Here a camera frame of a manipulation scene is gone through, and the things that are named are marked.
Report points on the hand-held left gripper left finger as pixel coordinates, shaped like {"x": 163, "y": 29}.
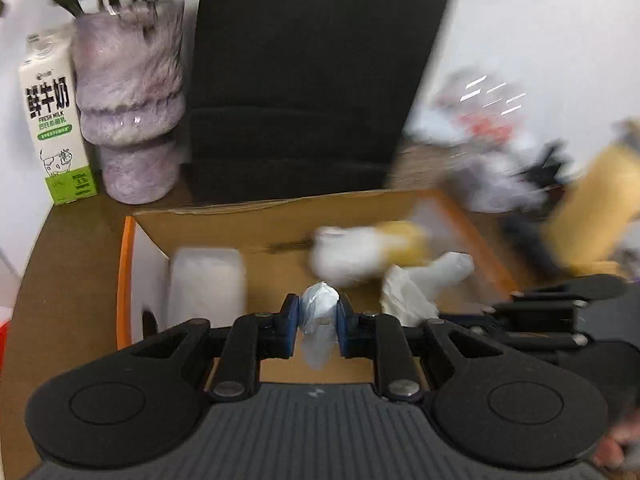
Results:
{"x": 290, "y": 320}

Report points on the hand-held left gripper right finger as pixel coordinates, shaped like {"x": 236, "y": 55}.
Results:
{"x": 345, "y": 325}

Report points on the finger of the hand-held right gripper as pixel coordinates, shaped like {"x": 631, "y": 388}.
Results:
{"x": 575, "y": 292}
{"x": 530, "y": 334}

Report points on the white plastic wrap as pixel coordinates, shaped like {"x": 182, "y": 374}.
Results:
{"x": 317, "y": 310}

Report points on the cardboard box with orange rim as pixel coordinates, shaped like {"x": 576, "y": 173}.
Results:
{"x": 280, "y": 230}

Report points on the white plastic container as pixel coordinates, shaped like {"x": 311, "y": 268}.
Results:
{"x": 207, "y": 285}

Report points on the person's right hand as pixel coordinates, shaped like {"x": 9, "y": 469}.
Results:
{"x": 617, "y": 447}

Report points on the dark blue pouch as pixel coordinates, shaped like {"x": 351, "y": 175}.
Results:
{"x": 530, "y": 245}

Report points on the crumpled white tissue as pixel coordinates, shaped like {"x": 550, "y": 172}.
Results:
{"x": 405, "y": 290}

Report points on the white and yellow plush toy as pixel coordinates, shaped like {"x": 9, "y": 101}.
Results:
{"x": 350, "y": 255}

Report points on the yellow thermos jug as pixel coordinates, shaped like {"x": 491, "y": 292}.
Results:
{"x": 590, "y": 210}

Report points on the black small device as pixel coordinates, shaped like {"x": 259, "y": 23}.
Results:
{"x": 547, "y": 162}

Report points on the white tin box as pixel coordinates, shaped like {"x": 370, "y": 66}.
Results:
{"x": 495, "y": 185}

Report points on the clear water bottle red label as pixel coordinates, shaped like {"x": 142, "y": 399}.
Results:
{"x": 440, "y": 120}
{"x": 480, "y": 122}
{"x": 510, "y": 115}

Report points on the purple fuzzy vase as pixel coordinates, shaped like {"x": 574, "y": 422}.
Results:
{"x": 130, "y": 90}

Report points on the white green milk carton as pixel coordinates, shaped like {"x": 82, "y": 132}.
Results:
{"x": 55, "y": 125}

